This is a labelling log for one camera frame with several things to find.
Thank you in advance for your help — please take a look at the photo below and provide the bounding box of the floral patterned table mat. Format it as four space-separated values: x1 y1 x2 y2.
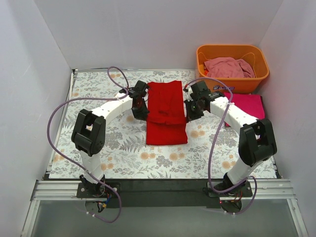
49 70 239 179

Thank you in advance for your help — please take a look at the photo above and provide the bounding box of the orange plastic basket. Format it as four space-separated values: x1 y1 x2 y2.
196 44 269 94

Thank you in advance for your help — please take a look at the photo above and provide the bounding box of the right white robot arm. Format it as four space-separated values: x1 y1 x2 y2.
183 78 277 194

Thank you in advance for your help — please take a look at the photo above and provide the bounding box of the red t shirt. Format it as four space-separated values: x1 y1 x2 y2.
146 80 188 146

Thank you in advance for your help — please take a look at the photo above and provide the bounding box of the folded magenta t shirt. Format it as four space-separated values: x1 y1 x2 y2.
232 94 266 119

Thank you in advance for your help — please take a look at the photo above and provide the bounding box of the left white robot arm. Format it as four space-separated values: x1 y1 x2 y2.
71 80 150 197

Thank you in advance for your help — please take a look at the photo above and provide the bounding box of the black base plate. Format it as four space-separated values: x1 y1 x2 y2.
76 178 254 210

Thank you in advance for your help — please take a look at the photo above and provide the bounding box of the aluminium frame rail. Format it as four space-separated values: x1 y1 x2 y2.
21 179 308 237

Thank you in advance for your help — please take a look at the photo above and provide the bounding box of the pink crumpled t shirt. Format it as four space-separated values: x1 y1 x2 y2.
204 57 256 78

